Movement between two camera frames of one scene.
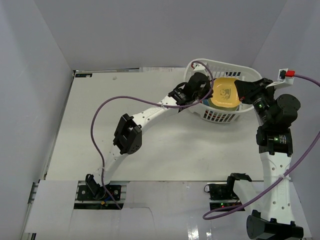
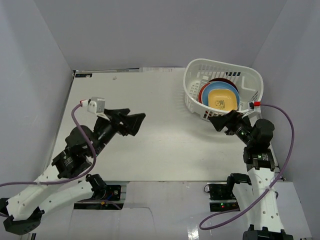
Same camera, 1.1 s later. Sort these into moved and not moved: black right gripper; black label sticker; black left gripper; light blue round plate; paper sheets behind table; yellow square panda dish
Moved: black right gripper; yellow square panda dish; light blue round plate; black left gripper
Not moved: paper sheets behind table; black label sticker
